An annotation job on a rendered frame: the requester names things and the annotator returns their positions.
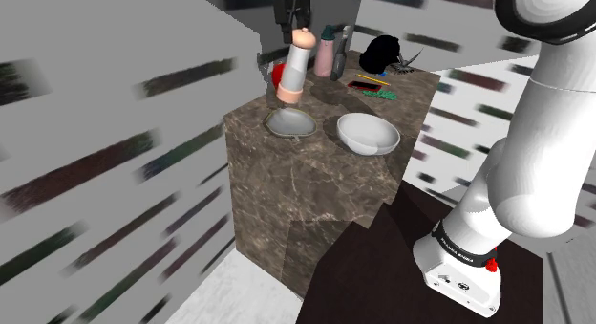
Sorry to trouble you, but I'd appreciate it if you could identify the yellow pencil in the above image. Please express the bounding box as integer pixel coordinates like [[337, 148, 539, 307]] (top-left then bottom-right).
[[356, 73, 392, 87]]

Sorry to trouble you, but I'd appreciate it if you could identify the red round object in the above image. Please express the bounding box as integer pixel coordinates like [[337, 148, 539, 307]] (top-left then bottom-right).
[[271, 63, 287, 90]]

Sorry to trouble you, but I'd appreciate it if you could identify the grey spiky claw tool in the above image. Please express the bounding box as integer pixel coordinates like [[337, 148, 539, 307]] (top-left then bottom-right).
[[388, 46, 425, 76]]

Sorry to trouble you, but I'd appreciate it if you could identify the white and peach pepper mill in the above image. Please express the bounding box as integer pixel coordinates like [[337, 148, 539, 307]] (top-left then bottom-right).
[[275, 27, 318, 105]]

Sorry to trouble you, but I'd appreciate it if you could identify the white bowl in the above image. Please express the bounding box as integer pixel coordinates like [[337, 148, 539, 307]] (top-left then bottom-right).
[[335, 112, 401, 157]]

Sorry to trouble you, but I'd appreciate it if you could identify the grey dish with olive rim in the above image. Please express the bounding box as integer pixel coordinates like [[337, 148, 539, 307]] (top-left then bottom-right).
[[264, 106, 319, 140]]

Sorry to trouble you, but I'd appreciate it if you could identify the red phone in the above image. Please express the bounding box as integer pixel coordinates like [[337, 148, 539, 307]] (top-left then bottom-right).
[[347, 80, 383, 93]]

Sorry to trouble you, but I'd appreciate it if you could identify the pink bottle with teal cap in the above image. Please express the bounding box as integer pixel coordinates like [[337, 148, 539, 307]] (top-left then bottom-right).
[[312, 24, 338, 78]]

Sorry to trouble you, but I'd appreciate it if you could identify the black rounded object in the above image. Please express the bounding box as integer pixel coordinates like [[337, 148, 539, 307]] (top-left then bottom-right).
[[358, 34, 403, 76]]

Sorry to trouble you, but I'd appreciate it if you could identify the green leafy object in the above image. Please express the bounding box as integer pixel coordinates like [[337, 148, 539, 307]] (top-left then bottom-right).
[[362, 89, 399, 102]]

